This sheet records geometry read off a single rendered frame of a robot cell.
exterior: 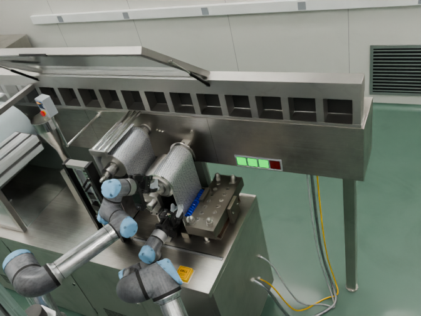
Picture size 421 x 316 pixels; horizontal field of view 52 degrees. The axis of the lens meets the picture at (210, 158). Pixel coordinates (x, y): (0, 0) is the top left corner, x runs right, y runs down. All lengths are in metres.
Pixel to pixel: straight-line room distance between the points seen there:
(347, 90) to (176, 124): 0.90
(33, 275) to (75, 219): 1.07
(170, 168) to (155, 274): 0.63
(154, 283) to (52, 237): 1.15
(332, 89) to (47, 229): 1.83
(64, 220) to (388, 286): 2.10
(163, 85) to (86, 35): 3.64
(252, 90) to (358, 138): 0.50
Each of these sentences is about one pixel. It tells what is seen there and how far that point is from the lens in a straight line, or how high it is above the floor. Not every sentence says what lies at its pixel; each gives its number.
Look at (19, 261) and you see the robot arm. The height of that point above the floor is 1.46.
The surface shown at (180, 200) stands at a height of 1.12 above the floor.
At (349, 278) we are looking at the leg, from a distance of 2.98.
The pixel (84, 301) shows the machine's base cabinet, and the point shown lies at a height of 0.33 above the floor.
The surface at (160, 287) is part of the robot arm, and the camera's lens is 1.67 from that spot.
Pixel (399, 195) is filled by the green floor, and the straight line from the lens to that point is 3.69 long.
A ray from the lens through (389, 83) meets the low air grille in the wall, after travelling 4.48.
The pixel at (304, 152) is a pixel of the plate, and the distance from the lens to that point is 2.06.
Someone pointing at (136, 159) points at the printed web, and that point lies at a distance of 2.23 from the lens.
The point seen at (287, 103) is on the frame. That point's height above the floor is 1.54.
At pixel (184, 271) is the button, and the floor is 0.92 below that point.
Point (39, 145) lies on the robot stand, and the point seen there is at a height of 2.00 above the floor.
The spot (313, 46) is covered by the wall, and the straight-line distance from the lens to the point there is 4.43.
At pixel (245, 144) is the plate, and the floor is 1.29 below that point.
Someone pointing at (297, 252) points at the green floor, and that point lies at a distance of 3.29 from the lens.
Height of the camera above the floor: 2.57
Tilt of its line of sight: 37 degrees down
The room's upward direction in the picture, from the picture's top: 15 degrees counter-clockwise
